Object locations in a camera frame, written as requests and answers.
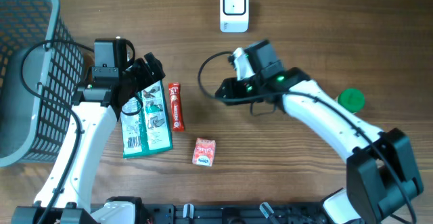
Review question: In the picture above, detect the red chocolate bar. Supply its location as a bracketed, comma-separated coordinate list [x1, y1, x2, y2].
[168, 83, 185, 131]

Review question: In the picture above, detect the large green white packet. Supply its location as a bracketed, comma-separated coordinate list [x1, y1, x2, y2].
[120, 81, 173, 158]

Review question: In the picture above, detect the pink tissue pack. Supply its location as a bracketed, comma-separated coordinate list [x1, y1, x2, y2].
[192, 138, 216, 166]

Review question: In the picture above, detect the green lid jar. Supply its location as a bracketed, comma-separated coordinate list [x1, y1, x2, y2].
[336, 88, 365, 113]

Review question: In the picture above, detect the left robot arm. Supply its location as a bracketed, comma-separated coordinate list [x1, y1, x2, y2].
[12, 38, 165, 223]

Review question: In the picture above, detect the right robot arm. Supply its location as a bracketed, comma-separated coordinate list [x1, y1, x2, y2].
[215, 40, 424, 223]

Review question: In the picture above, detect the white barcode scanner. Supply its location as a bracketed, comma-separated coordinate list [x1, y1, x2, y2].
[220, 0, 249, 33]

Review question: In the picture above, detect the grey plastic mesh basket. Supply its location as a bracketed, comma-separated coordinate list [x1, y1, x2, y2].
[1, 0, 85, 167]

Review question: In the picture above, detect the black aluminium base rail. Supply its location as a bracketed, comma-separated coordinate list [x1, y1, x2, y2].
[142, 202, 329, 224]

